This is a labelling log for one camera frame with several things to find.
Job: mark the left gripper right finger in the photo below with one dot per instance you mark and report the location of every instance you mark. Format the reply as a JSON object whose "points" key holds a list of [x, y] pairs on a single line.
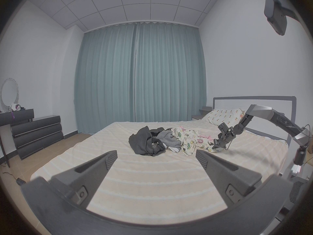
{"points": [[229, 180]]}

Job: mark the white printed pyjama top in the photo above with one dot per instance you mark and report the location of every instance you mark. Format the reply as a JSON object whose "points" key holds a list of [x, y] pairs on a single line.
{"points": [[189, 141]]}

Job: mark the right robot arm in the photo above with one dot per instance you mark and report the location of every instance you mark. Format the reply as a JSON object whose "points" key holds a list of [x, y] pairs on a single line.
{"points": [[260, 111]]}

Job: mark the dark chest of drawers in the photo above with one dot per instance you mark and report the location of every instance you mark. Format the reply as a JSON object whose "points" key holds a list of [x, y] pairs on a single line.
{"points": [[36, 136]]}

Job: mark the bed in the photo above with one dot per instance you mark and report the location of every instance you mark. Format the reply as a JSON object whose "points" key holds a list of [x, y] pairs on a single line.
{"points": [[151, 180]]}

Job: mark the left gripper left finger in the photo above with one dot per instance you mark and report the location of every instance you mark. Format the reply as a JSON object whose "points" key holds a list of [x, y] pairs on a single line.
{"points": [[80, 180]]}

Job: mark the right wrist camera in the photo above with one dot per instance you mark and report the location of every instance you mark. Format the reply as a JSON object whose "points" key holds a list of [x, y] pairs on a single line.
{"points": [[223, 126]]}

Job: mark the black power adapter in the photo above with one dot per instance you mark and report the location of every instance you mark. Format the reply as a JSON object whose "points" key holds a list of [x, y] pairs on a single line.
{"points": [[20, 181]]}

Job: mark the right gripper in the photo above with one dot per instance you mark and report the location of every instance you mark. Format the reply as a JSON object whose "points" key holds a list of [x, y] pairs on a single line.
{"points": [[226, 136]]}

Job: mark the round white-framed mirror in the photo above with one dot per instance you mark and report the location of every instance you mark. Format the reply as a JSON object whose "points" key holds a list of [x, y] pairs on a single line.
{"points": [[9, 92]]}

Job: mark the grey bedside table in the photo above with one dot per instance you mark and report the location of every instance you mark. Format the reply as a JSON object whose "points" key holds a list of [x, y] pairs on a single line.
{"points": [[203, 112]]}

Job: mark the blue-green curtain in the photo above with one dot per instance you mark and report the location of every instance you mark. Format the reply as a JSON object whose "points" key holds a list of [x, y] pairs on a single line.
{"points": [[139, 77]]}

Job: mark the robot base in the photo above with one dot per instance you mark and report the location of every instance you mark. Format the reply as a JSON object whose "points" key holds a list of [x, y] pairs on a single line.
{"points": [[297, 190]]}

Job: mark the white printed pillow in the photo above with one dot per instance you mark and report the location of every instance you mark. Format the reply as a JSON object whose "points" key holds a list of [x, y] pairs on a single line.
{"points": [[223, 117]]}

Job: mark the pink garment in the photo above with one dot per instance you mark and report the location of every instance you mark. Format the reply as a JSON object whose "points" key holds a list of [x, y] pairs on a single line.
{"points": [[205, 136]]}

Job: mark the pile of clothes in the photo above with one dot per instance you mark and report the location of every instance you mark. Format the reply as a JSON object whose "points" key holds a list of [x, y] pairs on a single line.
{"points": [[141, 141]]}

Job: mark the dark dressing table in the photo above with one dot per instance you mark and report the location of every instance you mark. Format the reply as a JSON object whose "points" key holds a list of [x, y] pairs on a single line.
{"points": [[14, 117]]}

